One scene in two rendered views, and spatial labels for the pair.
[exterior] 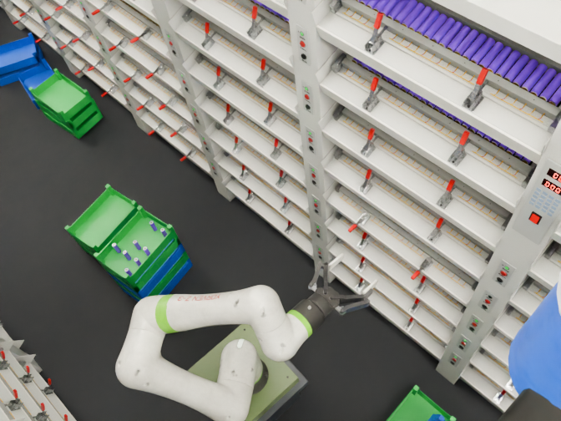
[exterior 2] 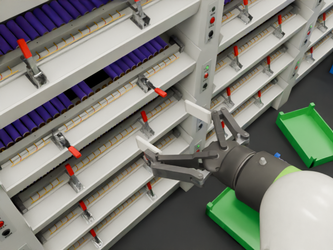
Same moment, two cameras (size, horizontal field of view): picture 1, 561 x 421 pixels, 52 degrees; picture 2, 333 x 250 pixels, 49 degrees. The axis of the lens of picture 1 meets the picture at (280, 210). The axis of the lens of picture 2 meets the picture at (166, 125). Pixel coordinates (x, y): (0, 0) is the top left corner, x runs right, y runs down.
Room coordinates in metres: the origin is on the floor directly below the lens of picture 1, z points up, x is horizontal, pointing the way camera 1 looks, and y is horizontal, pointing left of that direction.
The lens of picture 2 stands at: (0.79, 0.27, 1.45)
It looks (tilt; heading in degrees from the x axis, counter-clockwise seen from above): 50 degrees down; 262
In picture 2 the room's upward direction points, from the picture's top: straight up
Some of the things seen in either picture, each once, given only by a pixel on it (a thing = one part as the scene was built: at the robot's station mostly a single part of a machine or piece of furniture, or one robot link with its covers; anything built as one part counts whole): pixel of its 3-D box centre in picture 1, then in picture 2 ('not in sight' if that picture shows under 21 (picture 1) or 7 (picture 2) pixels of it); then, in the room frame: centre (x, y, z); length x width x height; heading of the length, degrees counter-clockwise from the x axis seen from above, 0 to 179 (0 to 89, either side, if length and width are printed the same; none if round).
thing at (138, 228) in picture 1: (135, 244); not in sight; (1.28, 0.65, 0.36); 0.30 x 0.20 x 0.08; 135
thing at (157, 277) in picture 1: (146, 260); not in sight; (1.28, 0.65, 0.20); 0.30 x 0.20 x 0.08; 135
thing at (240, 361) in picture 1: (241, 366); not in sight; (0.62, 0.24, 0.48); 0.16 x 0.13 x 0.19; 161
